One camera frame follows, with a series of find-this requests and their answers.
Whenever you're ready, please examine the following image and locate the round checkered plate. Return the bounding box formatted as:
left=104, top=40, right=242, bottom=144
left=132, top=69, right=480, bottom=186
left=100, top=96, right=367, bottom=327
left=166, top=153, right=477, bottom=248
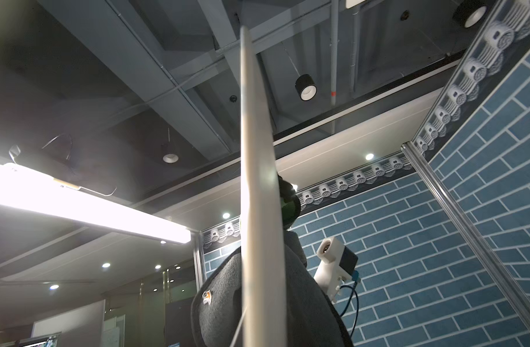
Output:
left=240, top=26, right=288, bottom=346

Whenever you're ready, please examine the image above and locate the green grey microfibre cloth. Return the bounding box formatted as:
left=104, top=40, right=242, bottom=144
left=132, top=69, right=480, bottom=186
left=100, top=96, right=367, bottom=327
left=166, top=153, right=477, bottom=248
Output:
left=191, top=178, right=353, bottom=346

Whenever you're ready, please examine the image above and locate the black hanging spotlight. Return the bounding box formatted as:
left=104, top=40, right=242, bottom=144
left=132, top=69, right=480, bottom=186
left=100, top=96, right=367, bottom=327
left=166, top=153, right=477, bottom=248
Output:
left=295, top=74, right=317, bottom=101

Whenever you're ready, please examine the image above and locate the long ceiling light fixture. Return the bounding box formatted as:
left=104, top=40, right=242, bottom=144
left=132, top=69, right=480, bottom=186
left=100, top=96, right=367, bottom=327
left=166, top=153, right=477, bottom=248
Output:
left=0, top=163, right=191, bottom=244

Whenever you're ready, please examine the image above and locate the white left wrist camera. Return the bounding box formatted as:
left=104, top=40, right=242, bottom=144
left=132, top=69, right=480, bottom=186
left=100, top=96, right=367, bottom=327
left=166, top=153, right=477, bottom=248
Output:
left=314, top=237, right=358, bottom=302

